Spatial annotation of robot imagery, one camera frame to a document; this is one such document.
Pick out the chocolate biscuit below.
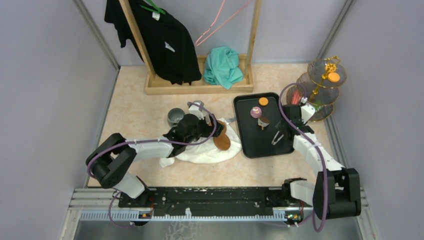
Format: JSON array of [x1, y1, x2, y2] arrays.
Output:
[[257, 116, 271, 130]]

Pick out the red cake slice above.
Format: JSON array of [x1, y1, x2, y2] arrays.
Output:
[[291, 91, 302, 105]]

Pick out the green cake slice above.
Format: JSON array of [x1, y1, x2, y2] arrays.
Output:
[[314, 104, 324, 112]]

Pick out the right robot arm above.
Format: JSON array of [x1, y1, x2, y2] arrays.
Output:
[[279, 105, 362, 220]]

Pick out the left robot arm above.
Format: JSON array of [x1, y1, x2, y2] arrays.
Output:
[[86, 113, 225, 207]]

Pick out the white speckled mug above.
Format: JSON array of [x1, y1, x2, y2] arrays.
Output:
[[193, 100, 207, 116]]

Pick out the grey-blue ceramic mug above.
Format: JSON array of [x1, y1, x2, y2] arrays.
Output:
[[167, 108, 185, 128]]

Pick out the white towel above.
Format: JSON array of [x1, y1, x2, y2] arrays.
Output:
[[159, 117, 242, 168]]

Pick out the upper wooden coaster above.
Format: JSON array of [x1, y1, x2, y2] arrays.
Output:
[[215, 120, 227, 136]]

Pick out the wooden coaster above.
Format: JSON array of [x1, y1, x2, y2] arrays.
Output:
[[213, 133, 231, 151], [215, 120, 227, 136]]

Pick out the black baking tray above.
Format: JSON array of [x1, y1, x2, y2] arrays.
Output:
[[233, 92, 294, 159]]

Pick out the lower wooden coaster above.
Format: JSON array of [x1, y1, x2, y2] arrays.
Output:
[[213, 133, 231, 151]]

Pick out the pink cupcake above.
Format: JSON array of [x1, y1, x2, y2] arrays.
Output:
[[250, 106, 262, 119]]

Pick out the orange biscuit on tray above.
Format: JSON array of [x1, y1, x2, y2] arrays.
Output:
[[258, 97, 269, 107]]

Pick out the wooden clothes rack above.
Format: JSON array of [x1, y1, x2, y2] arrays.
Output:
[[119, 0, 262, 95]]

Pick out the three-tier glass stand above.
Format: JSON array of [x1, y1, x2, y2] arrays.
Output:
[[286, 55, 347, 122]]

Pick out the teal cloth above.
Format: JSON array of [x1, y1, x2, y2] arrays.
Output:
[[203, 46, 244, 90]]

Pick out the orange macaron on stand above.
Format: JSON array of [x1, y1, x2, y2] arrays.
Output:
[[327, 72, 341, 83]]

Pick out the black t-shirt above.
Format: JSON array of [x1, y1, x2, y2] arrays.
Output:
[[104, 0, 203, 86]]

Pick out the pink hanger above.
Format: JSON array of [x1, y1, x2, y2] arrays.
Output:
[[194, 0, 256, 47]]

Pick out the green hanger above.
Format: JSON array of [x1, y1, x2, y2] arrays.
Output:
[[139, 0, 166, 15]]

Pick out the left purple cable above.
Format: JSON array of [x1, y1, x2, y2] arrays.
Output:
[[86, 101, 218, 230]]

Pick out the purple cable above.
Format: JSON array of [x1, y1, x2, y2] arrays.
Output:
[[278, 82, 329, 233], [86, 101, 218, 230]]

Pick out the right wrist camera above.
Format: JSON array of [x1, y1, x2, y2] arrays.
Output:
[[299, 97, 316, 124]]

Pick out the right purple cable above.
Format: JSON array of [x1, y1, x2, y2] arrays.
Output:
[[278, 82, 329, 233]]

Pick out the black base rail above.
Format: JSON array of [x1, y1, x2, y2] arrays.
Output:
[[118, 187, 311, 222]]

